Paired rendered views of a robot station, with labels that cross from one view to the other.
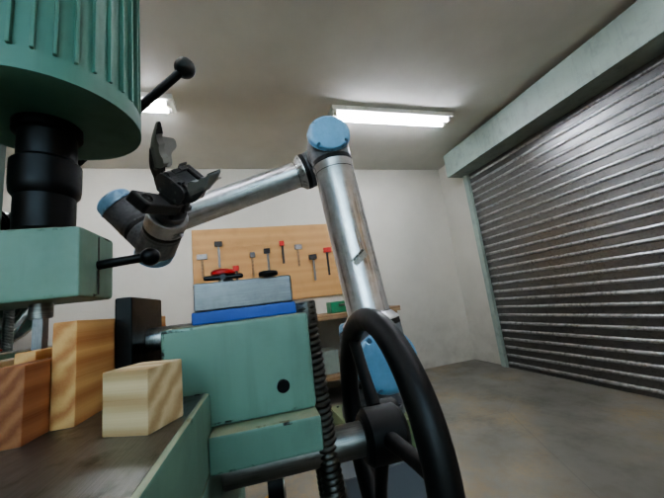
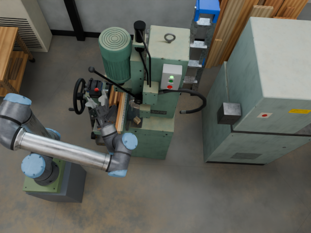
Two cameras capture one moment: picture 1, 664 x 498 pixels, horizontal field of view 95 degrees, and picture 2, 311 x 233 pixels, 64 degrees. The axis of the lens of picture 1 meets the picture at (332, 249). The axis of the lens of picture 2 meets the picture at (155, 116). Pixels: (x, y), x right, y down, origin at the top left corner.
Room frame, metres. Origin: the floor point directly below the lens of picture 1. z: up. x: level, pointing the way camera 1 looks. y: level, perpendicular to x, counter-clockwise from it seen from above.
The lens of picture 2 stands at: (1.13, 0.75, 2.53)
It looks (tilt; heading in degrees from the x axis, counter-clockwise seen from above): 65 degrees down; 192
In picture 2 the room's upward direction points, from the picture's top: 7 degrees clockwise
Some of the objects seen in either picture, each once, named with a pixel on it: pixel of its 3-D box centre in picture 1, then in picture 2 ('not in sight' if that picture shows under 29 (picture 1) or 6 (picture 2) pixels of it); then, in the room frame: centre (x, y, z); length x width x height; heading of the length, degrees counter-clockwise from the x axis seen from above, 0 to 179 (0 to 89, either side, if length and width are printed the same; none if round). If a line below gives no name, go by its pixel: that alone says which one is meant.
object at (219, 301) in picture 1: (243, 294); (94, 88); (0.37, 0.11, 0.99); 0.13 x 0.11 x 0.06; 14
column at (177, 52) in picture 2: not in sight; (164, 79); (0.24, 0.58, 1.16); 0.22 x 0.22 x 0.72; 14
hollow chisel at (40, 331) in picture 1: (40, 329); not in sight; (0.31, 0.30, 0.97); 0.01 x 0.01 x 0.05; 14
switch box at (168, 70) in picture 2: not in sight; (171, 77); (0.37, 0.64, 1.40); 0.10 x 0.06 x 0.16; 104
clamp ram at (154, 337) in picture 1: (171, 336); (106, 91); (0.34, 0.19, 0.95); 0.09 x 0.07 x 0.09; 14
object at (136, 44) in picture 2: not in sight; (140, 37); (0.27, 0.43, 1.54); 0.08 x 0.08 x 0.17; 14
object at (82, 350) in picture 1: (126, 354); (112, 93); (0.34, 0.23, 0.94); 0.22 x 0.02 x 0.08; 14
